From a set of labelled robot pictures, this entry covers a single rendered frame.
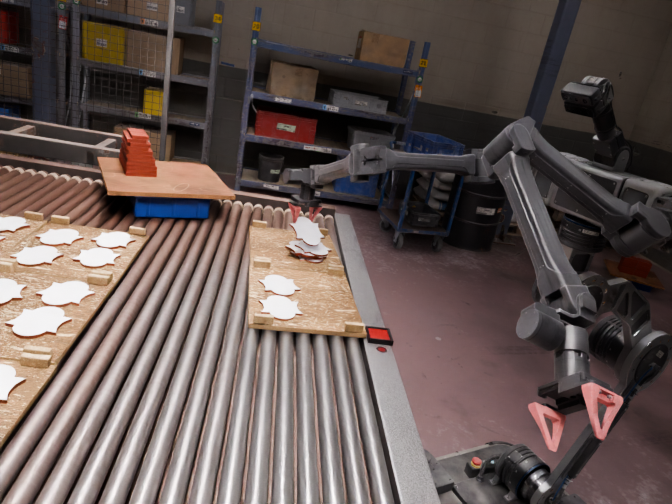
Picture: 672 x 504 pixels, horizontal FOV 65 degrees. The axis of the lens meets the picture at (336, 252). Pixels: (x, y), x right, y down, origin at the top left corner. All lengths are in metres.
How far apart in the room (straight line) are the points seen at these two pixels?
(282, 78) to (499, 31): 2.70
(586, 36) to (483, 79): 1.34
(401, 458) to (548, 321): 0.46
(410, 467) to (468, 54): 6.10
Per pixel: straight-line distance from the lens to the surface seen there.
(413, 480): 1.20
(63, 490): 1.12
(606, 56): 7.76
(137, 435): 1.19
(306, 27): 6.53
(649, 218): 1.37
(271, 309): 1.61
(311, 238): 2.01
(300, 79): 5.97
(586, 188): 1.32
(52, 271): 1.79
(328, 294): 1.78
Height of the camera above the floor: 1.71
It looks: 21 degrees down
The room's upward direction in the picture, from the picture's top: 11 degrees clockwise
